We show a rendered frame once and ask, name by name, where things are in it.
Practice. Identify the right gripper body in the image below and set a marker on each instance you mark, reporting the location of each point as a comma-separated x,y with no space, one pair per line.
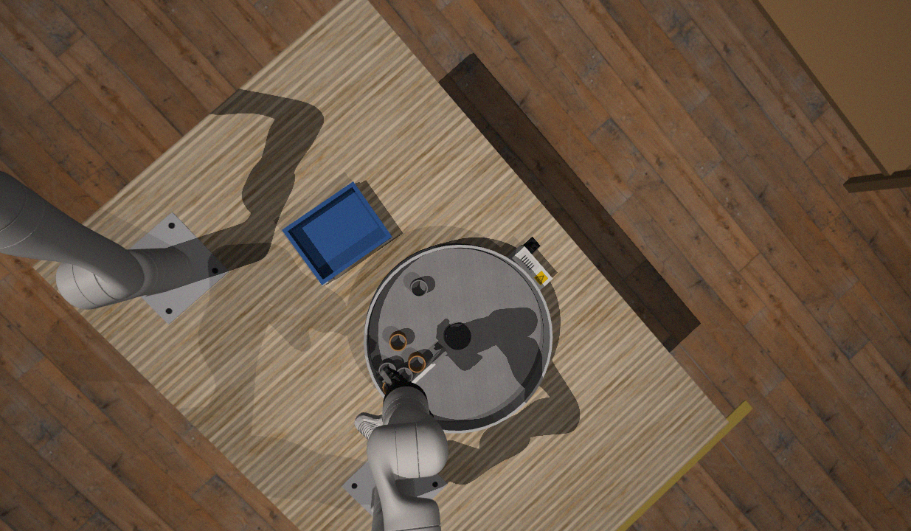
396,384

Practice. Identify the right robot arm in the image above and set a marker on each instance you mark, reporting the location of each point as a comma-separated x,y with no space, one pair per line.
399,450

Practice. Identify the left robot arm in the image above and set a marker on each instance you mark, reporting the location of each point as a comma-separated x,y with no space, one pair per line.
94,270

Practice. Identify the blue open crate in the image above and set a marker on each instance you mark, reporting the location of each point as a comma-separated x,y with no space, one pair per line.
337,233

